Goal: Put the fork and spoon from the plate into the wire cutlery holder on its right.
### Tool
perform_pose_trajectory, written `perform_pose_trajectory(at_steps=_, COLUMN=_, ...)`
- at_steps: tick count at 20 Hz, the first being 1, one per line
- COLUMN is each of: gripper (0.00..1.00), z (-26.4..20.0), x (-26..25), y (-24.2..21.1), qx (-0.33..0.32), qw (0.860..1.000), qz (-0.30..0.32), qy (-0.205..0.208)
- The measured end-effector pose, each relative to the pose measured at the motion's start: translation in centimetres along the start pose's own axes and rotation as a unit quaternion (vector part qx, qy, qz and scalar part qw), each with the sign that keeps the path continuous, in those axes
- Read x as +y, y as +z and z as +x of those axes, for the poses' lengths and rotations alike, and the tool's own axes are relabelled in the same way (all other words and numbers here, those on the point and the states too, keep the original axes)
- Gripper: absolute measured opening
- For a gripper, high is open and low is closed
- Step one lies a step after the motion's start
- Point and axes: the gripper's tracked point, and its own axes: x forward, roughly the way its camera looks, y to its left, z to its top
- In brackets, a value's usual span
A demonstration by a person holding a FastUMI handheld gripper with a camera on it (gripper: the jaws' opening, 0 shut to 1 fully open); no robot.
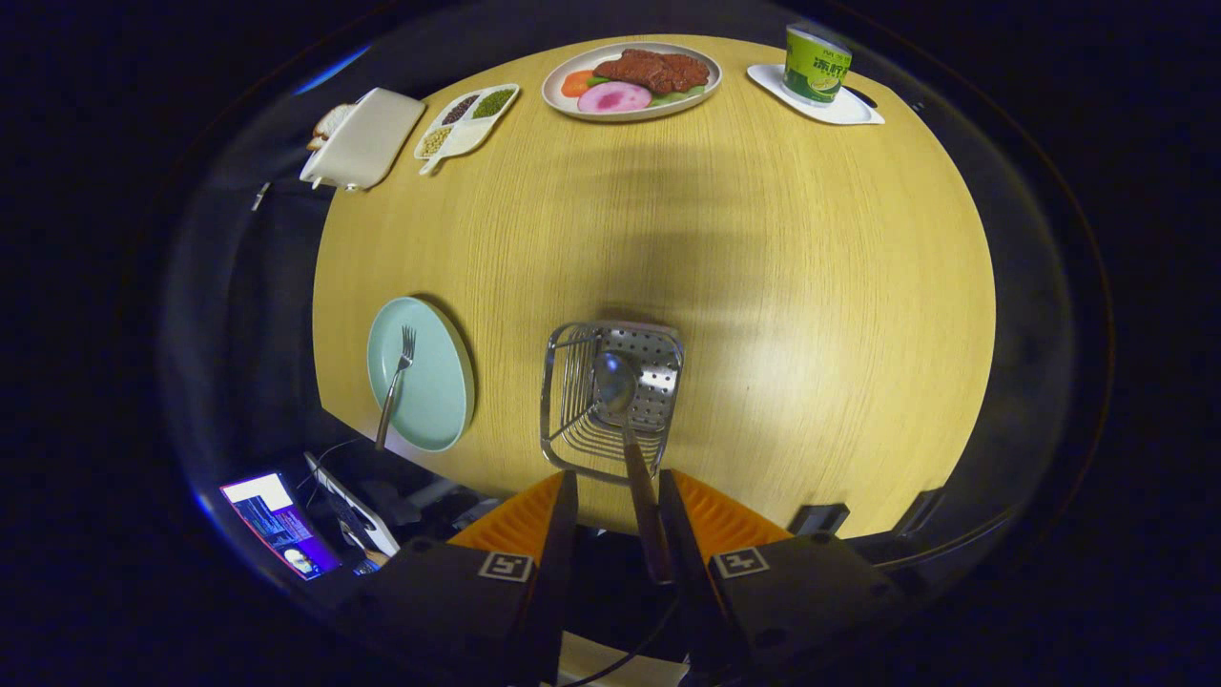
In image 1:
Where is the white divided bean dish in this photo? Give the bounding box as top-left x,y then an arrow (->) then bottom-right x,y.
414,83 -> 521,177

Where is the black cable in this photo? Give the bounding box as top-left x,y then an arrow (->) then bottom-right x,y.
563,592 -> 684,687

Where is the green label drink bottle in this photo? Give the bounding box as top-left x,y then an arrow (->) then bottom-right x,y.
783,23 -> 853,106

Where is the cream cloth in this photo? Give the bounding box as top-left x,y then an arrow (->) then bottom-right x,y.
556,630 -> 690,687

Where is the brown steak piece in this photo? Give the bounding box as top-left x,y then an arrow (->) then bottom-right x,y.
593,49 -> 712,94

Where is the metal cutlery drainer rack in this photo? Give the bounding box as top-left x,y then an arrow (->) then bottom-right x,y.
540,321 -> 686,485

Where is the white toaster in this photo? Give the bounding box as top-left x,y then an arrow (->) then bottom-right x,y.
300,88 -> 427,192

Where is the white round food plate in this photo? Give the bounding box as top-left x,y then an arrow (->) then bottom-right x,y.
542,41 -> 723,123

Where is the toast bread slice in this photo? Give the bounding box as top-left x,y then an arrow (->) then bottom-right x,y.
307,103 -> 355,152

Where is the wooden handle metal spoon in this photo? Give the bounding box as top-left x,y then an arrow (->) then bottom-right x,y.
592,350 -> 674,585

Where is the wooden handle metal fork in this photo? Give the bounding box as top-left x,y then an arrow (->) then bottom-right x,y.
375,325 -> 418,451

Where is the white flat device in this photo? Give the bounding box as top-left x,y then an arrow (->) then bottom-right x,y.
303,452 -> 402,557

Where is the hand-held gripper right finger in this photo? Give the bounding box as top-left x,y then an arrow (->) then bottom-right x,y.
657,468 -> 902,680

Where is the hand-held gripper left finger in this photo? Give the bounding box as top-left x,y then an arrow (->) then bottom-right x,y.
334,469 -> 580,687

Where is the pink ham slice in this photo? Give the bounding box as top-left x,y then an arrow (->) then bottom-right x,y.
577,81 -> 653,115

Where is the mint green plate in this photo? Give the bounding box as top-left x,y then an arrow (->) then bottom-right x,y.
367,296 -> 476,453

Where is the white square coaster tray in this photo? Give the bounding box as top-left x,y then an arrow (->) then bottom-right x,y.
747,63 -> 885,126

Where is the laptop screen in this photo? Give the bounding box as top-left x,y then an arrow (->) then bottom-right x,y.
219,471 -> 342,581

